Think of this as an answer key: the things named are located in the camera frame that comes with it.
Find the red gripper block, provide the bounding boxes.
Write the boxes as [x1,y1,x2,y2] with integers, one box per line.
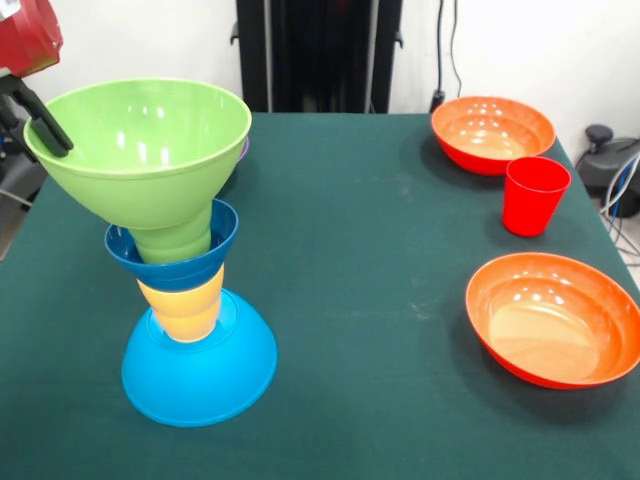
[0,0,75,165]

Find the light green plastic bowl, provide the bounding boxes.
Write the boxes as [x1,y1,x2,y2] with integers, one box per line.
[22,77,253,230]

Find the green stepped plastic cup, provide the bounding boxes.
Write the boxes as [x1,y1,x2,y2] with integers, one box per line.
[128,209,214,266]

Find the dark blue plastic bowl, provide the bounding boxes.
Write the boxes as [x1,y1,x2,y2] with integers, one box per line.
[103,198,240,293]

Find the yellow stepped plastic cup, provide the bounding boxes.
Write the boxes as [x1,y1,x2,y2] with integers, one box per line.
[135,264,226,344]

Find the light blue plastic bowl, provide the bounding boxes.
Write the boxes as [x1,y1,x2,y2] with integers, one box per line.
[121,287,279,428]

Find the black equipment box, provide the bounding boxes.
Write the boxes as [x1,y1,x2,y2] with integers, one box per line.
[0,114,24,171]

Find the dark green tablecloth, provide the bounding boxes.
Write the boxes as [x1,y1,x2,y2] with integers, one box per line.
[0,109,640,480]

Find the orange plastic bowl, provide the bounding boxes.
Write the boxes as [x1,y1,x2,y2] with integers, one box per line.
[464,252,640,390]
[430,95,557,177]

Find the red plastic cup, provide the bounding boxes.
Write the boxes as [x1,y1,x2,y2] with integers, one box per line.
[501,156,573,238]

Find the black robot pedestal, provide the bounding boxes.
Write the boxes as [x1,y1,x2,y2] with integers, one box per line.
[230,0,405,114]

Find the black wall cable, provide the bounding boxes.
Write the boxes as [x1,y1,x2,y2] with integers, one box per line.
[430,0,464,114]

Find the blue and white cables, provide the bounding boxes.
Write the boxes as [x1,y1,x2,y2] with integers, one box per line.
[602,152,640,256]

